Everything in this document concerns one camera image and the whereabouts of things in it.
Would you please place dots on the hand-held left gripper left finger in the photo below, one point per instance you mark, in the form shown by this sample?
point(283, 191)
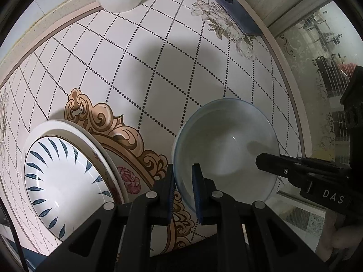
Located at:
point(170, 195)

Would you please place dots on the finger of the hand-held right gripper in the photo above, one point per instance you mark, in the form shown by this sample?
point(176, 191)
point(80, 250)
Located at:
point(280, 165)

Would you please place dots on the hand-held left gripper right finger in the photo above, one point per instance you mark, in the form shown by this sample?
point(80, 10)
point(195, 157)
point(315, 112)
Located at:
point(197, 195)

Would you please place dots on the white bowl blue rim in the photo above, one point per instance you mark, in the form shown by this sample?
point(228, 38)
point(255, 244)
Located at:
point(227, 147)

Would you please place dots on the white plate branch print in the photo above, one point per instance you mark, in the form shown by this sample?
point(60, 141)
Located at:
point(110, 165)

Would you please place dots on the white plate blue leaf stripes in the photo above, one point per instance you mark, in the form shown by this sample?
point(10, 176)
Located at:
point(65, 181)

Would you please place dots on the person's right hand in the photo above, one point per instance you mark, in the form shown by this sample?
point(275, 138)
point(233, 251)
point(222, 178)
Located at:
point(331, 240)

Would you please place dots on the diamond pattern floral tablecloth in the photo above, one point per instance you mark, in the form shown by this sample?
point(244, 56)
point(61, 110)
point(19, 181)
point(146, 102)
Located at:
point(141, 62)

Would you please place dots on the dark blue kitchen cabinet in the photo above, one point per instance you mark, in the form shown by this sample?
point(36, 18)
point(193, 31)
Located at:
point(31, 259)

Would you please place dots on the dark blue smartphone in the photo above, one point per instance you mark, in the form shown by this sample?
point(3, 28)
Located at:
point(235, 14)

